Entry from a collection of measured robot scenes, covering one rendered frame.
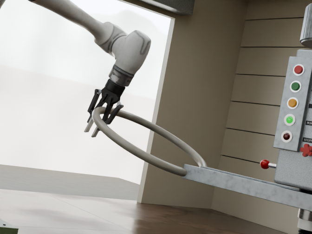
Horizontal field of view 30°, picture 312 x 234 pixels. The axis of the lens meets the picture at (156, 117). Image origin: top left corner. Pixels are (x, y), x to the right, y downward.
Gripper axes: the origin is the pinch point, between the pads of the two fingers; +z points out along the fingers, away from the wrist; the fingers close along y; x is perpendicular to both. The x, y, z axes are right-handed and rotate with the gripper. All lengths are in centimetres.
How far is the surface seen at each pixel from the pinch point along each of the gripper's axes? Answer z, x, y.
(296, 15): -118, 788, -121
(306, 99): -52, -24, 67
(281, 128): -41, -24, 66
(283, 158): -34, -24, 71
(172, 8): -30, 665, -273
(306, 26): -71, -17, 55
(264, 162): -29, -20, 66
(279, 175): -29, -24, 73
